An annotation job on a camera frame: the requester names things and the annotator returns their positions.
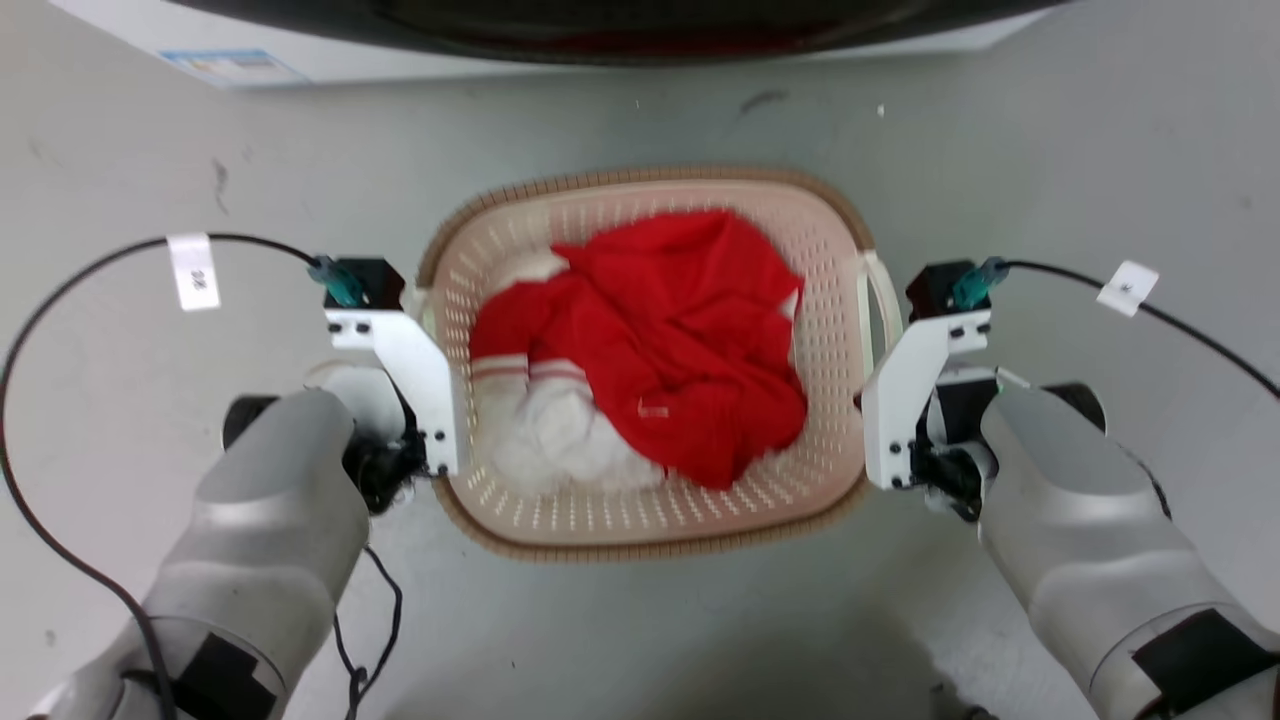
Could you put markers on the dark round washing machine door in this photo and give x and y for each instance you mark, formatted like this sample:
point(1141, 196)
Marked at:
point(620, 25)

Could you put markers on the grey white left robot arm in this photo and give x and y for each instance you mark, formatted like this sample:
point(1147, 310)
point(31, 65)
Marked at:
point(260, 540)

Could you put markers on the white garment with red stripes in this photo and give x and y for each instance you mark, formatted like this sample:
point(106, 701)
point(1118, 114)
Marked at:
point(560, 430)

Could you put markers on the blue white energy sticker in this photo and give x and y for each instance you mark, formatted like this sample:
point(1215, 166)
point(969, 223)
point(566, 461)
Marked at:
point(232, 66)

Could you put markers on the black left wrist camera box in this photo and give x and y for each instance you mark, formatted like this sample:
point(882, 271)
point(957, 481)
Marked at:
point(372, 280)

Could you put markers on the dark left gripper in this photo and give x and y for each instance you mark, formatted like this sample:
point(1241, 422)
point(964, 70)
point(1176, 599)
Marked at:
point(385, 470)

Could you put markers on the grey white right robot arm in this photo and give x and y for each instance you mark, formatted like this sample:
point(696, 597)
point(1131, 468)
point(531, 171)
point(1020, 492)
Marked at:
point(1090, 530)

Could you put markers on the white right camera bracket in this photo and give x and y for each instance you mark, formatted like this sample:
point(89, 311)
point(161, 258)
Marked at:
point(905, 395)

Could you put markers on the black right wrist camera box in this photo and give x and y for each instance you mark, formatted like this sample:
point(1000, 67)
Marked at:
point(935, 288)

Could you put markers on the white camera bracket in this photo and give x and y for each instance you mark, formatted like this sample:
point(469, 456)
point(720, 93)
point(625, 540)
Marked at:
point(415, 370)
point(905, 395)

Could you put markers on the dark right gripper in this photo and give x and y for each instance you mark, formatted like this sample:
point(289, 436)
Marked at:
point(955, 470)

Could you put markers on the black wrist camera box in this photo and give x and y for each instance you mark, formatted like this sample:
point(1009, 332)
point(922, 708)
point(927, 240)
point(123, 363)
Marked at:
point(372, 280)
point(935, 288)

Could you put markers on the white washing machine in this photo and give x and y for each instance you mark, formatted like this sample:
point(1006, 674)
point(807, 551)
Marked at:
point(240, 45)

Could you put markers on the beige plastic laundry basket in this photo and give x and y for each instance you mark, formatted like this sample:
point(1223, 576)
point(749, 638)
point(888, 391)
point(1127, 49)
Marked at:
point(820, 470)

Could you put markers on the white left camera bracket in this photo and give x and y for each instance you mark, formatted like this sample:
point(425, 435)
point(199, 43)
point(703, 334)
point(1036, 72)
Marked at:
point(415, 370)

